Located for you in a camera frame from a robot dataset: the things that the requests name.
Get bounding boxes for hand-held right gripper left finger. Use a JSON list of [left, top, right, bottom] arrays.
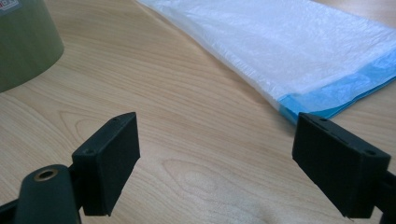
[[71, 111, 141, 217]]

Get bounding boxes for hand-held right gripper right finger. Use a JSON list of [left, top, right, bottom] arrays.
[[291, 112, 392, 219]]

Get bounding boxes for translucent white plastic bag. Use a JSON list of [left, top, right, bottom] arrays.
[[135, 0, 396, 125]]

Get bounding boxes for green round bin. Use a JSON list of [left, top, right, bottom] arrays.
[[0, 0, 65, 93]]

